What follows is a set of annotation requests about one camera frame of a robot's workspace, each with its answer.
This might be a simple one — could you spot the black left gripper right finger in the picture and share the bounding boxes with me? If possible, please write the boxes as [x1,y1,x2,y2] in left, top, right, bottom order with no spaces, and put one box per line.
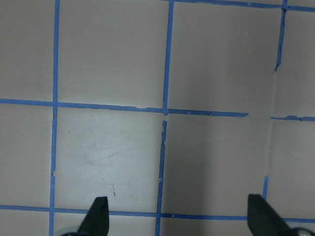
[247,194,293,236]

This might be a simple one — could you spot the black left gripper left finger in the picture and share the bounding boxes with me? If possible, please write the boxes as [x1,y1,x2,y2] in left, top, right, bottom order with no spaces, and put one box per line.
[76,197,109,236]

